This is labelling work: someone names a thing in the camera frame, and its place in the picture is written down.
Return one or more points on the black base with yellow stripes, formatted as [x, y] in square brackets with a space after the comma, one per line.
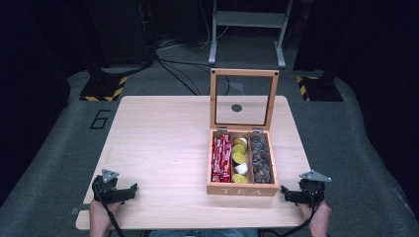
[103, 89]
[318, 89]

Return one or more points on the stack of red packets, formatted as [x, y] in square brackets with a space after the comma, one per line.
[221, 158]

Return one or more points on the person's right hand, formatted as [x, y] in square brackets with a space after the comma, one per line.
[318, 220]

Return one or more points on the pile of dark wrapped pieces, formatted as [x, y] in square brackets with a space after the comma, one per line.
[261, 159]

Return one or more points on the grey metal stand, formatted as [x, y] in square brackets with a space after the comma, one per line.
[247, 19]

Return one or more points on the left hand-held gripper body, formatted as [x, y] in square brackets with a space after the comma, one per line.
[107, 192]

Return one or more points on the wooden box with glass lid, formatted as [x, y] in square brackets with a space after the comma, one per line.
[243, 189]

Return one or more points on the white capsule with green lid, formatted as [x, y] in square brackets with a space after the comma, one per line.
[242, 141]

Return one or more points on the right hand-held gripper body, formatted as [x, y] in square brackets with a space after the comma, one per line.
[312, 191]

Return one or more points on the person's left hand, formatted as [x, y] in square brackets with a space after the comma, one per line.
[100, 217]

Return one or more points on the grey tape strip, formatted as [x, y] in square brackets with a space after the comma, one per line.
[80, 209]

